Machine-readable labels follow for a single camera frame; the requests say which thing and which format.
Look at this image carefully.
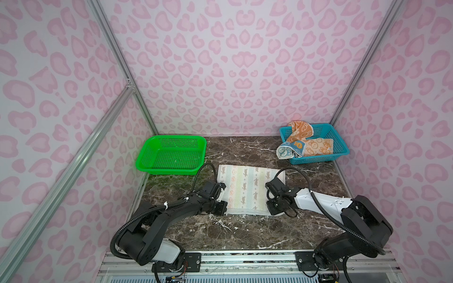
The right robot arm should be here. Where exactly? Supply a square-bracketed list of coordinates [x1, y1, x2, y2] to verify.
[265, 178, 394, 270]

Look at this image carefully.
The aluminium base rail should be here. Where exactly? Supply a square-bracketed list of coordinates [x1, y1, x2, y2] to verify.
[95, 249, 404, 283]

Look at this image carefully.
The aluminium frame corner post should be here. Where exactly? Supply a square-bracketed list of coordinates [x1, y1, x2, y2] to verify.
[87, 0, 159, 135]
[330, 0, 406, 126]

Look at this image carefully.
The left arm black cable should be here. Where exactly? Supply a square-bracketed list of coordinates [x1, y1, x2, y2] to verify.
[109, 162, 217, 259]

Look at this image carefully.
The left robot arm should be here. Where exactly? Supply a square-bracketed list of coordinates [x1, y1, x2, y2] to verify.
[110, 180, 228, 270]

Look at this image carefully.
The aluminium frame corner post right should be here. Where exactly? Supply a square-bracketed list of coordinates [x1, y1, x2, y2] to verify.
[330, 0, 406, 126]

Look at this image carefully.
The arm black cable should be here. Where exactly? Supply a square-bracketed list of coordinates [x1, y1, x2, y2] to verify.
[274, 166, 386, 256]
[109, 162, 217, 259]

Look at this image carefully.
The aluminium frame diagonal bar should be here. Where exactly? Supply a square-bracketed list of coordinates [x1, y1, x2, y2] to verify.
[1, 86, 136, 283]

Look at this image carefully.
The pastel striped animal towel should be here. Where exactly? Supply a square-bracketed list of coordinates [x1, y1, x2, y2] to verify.
[218, 165, 285, 216]

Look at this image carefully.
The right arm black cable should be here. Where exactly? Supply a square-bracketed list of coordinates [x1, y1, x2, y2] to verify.
[274, 166, 386, 256]

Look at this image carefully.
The aluminium frame corner post left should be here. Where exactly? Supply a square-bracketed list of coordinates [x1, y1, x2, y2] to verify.
[87, 0, 159, 135]

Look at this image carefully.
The blue patterned towel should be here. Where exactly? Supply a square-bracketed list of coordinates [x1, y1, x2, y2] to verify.
[276, 140, 305, 160]

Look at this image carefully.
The teal plastic basket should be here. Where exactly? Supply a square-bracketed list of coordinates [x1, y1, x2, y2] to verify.
[276, 121, 350, 165]

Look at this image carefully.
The green plastic basket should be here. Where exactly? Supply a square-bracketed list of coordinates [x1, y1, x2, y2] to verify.
[136, 135, 207, 176]

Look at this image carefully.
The orange patterned towel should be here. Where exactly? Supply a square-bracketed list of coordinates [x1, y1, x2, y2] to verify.
[286, 120, 334, 157]

